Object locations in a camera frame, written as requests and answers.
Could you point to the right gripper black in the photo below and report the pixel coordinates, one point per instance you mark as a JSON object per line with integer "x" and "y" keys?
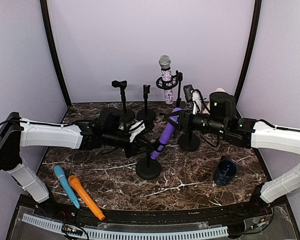
{"x": 182, "y": 118}

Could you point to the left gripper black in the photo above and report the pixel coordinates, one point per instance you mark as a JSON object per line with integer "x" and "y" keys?
{"x": 137, "y": 143}

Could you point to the purple microphone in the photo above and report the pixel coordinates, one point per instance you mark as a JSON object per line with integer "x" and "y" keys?
{"x": 162, "y": 141}

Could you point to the black stand of orange microphone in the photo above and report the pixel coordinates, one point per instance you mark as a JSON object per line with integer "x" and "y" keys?
{"x": 146, "y": 113}

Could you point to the black stand of purple microphone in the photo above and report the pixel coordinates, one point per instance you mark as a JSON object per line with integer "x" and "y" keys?
{"x": 147, "y": 168}

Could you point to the black stand of pink microphone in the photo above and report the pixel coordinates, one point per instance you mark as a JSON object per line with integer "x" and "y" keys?
{"x": 189, "y": 142}

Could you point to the black stand of blue microphone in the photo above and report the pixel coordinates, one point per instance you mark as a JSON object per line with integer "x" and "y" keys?
{"x": 127, "y": 113}

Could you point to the pink microphone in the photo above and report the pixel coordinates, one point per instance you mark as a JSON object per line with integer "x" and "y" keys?
{"x": 219, "y": 92}

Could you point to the orange microphone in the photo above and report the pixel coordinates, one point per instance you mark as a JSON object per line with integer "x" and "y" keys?
{"x": 75, "y": 183}

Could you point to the blue microphone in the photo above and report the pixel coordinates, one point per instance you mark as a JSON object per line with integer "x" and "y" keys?
{"x": 61, "y": 176}

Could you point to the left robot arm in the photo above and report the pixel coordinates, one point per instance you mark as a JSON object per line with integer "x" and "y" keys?
{"x": 85, "y": 135}

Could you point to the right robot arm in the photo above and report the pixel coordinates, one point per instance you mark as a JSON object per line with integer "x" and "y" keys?
{"x": 245, "y": 133}

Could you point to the silver glitter microphone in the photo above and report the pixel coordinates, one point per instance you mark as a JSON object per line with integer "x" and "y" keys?
{"x": 166, "y": 75}

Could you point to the dark blue mug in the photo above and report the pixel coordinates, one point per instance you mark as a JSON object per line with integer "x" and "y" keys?
{"x": 225, "y": 171}

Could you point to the small circuit board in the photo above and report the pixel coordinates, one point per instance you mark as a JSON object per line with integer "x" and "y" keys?
{"x": 72, "y": 231}

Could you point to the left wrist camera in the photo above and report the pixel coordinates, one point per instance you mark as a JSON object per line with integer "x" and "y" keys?
{"x": 140, "y": 127}

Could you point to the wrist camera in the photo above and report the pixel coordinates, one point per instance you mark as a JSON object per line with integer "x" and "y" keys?
{"x": 192, "y": 96}
{"x": 140, "y": 127}

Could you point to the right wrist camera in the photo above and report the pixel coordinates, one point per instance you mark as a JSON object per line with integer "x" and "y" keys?
{"x": 192, "y": 96}

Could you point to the black tripod shock-mount stand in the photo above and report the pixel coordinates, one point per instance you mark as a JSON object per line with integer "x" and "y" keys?
{"x": 176, "y": 82}

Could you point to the white slotted cable duct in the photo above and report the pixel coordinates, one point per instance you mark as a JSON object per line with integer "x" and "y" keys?
{"x": 125, "y": 232}

